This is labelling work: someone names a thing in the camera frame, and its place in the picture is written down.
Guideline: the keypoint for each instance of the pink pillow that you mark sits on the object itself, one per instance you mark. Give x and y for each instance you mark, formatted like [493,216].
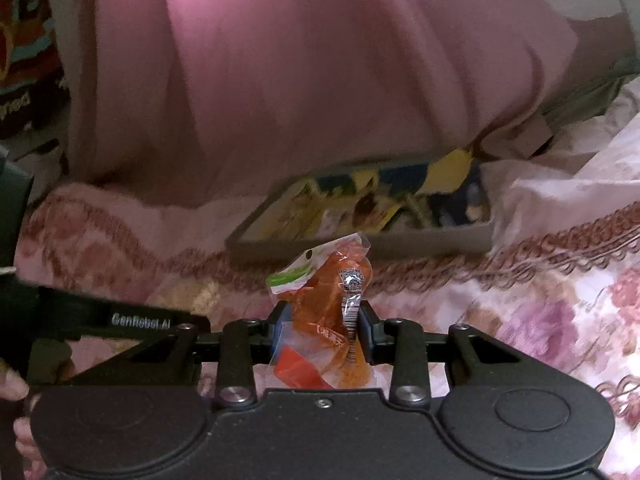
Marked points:
[180,101]

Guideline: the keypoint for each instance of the floral pink bedsheet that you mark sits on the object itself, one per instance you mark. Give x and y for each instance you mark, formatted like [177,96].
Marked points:
[560,283]

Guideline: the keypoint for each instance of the dark printed bag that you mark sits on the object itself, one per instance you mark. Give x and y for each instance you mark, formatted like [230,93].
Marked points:
[33,85]

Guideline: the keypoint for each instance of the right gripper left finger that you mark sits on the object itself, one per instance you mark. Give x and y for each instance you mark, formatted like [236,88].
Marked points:
[278,323]

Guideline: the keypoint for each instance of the orange clear snack bag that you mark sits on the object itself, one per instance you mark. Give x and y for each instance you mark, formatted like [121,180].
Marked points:
[323,288]

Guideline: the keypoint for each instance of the grey cardboard tray box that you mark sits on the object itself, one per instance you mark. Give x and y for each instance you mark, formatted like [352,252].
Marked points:
[405,208]

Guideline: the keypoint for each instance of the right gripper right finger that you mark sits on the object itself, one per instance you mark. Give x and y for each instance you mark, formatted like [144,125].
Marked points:
[370,334]

